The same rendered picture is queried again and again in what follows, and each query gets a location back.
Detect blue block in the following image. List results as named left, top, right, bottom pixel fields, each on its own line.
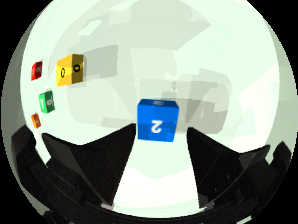
left=138, top=99, right=180, bottom=143

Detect orange block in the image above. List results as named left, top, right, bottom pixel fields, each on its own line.
left=31, top=113, right=41, bottom=129

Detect green block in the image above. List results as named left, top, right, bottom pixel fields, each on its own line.
left=39, top=91, right=55, bottom=113

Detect red block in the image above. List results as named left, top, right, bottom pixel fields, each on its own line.
left=31, top=61, right=43, bottom=81

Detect yellow block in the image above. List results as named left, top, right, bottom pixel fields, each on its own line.
left=56, top=53, right=84, bottom=87

